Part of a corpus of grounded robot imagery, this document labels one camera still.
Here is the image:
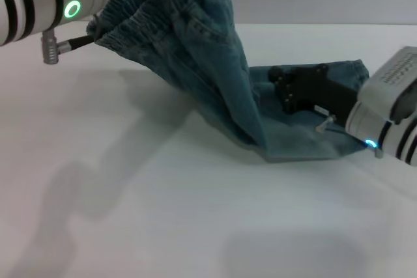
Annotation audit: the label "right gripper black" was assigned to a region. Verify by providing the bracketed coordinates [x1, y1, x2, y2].
[268, 64, 358, 126]

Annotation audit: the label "blue denim shorts with print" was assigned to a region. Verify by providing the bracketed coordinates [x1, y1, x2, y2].
[85, 0, 371, 163]

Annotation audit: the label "right arm cable with plug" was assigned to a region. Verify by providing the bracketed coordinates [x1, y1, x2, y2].
[313, 114, 350, 136]

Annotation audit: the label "right wrist silver black camera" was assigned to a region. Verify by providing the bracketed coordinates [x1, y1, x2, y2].
[357, 46, 417, 126]

